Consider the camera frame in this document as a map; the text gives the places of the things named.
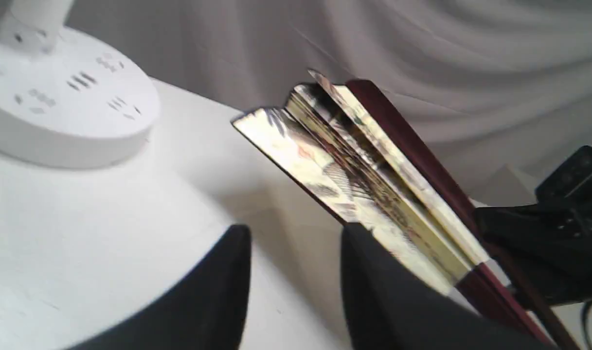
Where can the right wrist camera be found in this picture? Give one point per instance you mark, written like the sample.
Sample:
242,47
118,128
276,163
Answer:
572,179

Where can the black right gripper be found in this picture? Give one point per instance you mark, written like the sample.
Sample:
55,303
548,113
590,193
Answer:
557,241

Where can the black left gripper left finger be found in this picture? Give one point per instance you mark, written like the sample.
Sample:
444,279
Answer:
205,310

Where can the white desk lamp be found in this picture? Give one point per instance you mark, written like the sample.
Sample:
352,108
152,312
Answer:
67,99

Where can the grey backdrop curtain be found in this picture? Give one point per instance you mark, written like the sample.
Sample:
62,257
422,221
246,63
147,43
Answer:
486,83

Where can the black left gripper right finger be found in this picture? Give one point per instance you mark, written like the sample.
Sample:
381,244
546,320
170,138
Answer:
386,307

